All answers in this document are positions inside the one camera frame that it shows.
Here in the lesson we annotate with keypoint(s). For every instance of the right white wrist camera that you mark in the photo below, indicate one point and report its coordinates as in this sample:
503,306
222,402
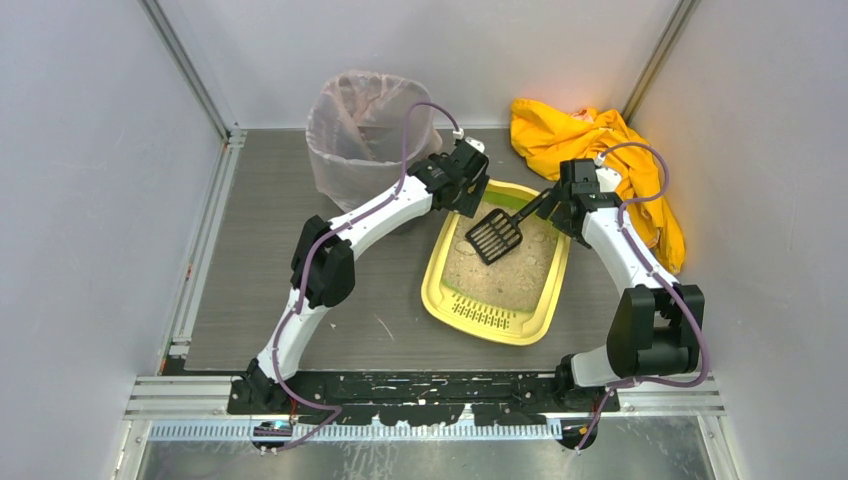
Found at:
608,179

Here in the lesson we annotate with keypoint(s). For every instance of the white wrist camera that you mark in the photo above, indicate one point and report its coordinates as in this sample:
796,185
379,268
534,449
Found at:
608,179
475,143

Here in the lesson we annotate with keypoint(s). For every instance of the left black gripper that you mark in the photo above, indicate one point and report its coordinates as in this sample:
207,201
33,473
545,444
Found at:
469,191

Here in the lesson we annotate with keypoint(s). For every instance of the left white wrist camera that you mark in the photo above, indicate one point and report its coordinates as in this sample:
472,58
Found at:
475,143

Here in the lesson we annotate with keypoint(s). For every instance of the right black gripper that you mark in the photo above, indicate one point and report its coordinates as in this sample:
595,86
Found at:
561,206

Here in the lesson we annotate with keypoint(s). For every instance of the trash bin with pink bag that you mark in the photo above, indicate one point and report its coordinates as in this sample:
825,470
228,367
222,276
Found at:
354,134

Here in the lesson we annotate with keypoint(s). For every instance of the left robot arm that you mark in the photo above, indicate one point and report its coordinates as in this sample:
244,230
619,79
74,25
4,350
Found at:
323,265

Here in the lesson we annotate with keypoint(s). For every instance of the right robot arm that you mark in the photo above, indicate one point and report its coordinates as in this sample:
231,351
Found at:
656,331

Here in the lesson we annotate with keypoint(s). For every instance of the yellow litter box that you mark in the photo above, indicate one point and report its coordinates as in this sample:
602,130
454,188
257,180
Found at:
511,301

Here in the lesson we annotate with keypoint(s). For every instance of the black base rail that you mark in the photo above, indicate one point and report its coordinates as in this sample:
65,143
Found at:
493,398

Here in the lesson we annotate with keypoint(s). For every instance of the black litter scoop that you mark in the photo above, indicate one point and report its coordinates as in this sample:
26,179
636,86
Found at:
498,233

